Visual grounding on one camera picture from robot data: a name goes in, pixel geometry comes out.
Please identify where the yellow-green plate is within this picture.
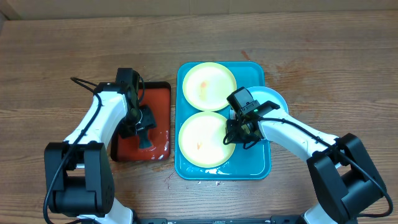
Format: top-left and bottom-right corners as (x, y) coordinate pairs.
(182, 62), (237, 111)
(178, 111), (236, 168)

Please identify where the red and black tray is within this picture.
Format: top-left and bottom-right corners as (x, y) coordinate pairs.
(110, 82), (171, 162)

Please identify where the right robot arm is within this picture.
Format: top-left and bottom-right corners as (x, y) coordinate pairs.
(223, 105), (394, 223)

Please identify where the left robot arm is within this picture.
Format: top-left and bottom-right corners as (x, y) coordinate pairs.
(42, 77), (146, 223)

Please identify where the dark green sponge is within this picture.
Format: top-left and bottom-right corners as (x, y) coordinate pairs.
(138, 129), (153, 149)

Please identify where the light blue plate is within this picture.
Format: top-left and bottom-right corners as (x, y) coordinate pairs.
(246, 86), (289, 117)

